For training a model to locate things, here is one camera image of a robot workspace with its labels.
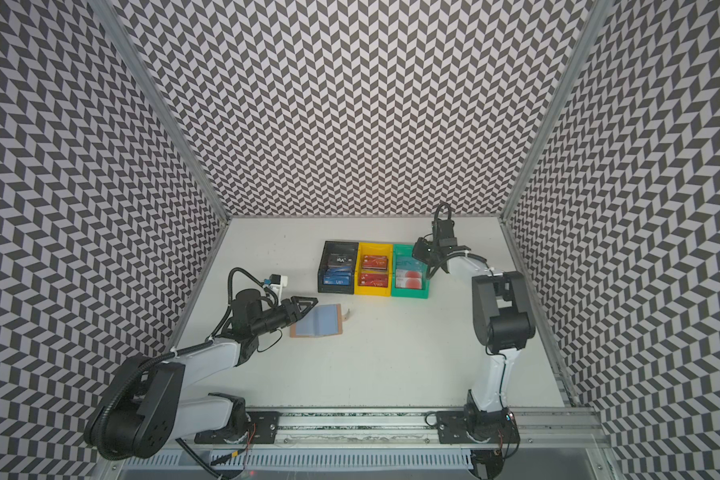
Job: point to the red card in yellow bin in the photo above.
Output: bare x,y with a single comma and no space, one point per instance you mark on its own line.
375,262

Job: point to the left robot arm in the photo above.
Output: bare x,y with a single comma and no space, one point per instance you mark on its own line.
144,406

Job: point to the dark card in black bin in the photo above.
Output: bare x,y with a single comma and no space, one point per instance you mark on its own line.
341,261

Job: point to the teal card in green bin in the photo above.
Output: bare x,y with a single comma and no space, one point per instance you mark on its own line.
408,263

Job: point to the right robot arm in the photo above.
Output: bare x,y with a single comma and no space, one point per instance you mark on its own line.
502,322

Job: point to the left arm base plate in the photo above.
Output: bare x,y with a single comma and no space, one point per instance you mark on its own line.
257,427

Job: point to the black plastic bin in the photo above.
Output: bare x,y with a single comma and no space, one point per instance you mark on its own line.
335,247

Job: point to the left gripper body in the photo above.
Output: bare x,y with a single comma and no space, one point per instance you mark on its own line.
274,318

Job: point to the yellow plastic bin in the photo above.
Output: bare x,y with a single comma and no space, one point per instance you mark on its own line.
365,248

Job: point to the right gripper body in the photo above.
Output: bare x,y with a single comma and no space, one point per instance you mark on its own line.
436,247

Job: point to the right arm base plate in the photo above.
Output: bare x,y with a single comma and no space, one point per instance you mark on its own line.
458,427

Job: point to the red circle white card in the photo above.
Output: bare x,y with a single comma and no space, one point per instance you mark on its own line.
409,279

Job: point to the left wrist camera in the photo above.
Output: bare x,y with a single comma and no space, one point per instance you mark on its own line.
276,282

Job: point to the green plastic bin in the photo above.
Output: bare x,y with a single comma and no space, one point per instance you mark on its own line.
406,250

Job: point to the blue card in black bin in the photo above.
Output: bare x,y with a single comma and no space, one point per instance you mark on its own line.
337,277

